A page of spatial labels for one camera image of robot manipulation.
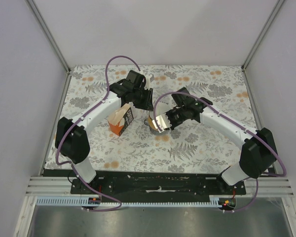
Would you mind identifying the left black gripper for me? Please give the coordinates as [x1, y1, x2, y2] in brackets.
[132, 86, 153, 112]

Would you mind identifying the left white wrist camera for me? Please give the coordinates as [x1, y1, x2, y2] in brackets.
[144, 74, 155, 89]

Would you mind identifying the single white paper filter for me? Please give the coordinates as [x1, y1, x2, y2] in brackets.
[155, 102, 171, 116]

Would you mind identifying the white slotted cable duct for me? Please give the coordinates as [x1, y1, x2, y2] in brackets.
[36, 196, 227, 208]

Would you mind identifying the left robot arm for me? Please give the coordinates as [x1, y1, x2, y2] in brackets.
[55, 70, 154, 194]

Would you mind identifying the stack of paper filters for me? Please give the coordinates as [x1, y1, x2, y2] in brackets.
[107, 104, 130, 125]

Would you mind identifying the purple cable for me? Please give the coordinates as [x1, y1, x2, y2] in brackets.
[55, 55, 141, 213]
[153, 92, 287, 214]

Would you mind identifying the floral table mat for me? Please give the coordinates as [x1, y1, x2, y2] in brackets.
[43, 64, 270, 175]

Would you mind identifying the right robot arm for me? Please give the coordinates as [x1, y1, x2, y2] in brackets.
[163, 87, 277, 195]

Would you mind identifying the glass coffee server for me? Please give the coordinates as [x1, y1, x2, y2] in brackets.
[144, 117, 170, 135]

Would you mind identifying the orange coffee filter box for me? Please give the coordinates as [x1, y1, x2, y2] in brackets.
[109, 107, 134, 136]

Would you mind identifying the wooden dripper ring holder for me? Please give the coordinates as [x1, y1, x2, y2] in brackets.
[148, 117, 156, 130]

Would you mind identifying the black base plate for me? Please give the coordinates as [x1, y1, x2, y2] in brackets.
[70, 169, 247, 201]

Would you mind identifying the aluminium frame rail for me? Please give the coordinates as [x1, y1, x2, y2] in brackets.
[26, 177, 294, 198]

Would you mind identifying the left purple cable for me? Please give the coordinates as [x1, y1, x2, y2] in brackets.
[55, 55, 141, 213]

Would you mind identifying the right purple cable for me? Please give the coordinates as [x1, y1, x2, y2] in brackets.
[153, 92, 287, 214]

